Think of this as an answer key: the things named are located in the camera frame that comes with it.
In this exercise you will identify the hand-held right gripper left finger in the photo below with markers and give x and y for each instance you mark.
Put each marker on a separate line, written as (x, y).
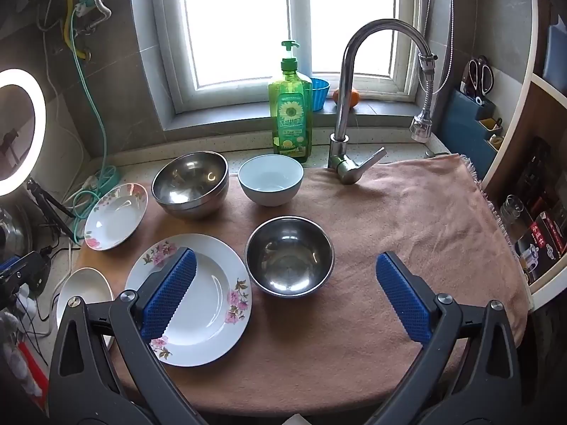
(170, 294)

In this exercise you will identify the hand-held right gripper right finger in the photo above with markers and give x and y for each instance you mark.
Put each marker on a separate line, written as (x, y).
(403, 296)

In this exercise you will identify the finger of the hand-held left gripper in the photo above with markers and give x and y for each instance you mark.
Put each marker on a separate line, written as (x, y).
(31, 272)

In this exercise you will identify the large pink floral plate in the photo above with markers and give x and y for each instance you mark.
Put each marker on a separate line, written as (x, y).
(212, 292)

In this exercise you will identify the white deep plate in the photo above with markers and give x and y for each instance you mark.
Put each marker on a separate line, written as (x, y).
(84, 287)

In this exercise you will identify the large steel bowl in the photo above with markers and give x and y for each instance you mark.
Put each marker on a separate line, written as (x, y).
(190, 181)
(195, 211)

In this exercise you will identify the small pink floral plate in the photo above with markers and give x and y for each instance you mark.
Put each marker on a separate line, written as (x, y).
(115, 217)

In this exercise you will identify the red-sided steel bowl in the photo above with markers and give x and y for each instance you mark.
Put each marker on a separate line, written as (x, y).
(288, 256)

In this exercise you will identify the white ceramic bowl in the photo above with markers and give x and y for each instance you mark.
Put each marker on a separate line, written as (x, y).
(270, 177)

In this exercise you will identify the steel pot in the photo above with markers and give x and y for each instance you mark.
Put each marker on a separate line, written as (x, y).
(11, 230)

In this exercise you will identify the black tripod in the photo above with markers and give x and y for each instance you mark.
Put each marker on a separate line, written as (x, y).
(48, 206)

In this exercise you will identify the pink towel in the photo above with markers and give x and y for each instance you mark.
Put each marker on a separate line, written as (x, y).
(398, 212)

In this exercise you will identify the red flat object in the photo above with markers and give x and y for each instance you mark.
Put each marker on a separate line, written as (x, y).
(37, 372)

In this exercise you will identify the teal power strip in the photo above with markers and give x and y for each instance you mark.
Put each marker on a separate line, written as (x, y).
(110, 177)

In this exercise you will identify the glass jar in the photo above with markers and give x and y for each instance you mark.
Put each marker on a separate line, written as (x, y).
(511, 212)

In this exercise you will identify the red printed box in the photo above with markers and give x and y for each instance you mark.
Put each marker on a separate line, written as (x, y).
(547, 234)

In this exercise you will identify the blue knife holder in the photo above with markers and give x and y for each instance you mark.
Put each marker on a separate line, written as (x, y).
(460, 133)

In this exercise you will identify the orange fruit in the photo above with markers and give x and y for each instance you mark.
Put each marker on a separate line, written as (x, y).
(352, 98)

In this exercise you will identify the steel kitchen faucet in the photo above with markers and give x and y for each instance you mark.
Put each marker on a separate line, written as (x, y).
(343, 97)

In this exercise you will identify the green dish soap bottle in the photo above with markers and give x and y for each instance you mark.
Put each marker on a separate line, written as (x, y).
(290, 115)

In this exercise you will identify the small blue cup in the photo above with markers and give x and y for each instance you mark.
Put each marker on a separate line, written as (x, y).
(320, 95)

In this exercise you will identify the white wooden shelf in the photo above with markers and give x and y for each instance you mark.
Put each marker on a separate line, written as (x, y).
(520, 97)

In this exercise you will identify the black scissors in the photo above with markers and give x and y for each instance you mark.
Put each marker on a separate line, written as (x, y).
(480, 75)

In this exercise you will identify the blue flat board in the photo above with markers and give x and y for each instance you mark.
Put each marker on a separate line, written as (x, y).
(556, 53)

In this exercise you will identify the wall socket with plug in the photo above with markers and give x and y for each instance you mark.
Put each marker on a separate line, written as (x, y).
(84, 4)

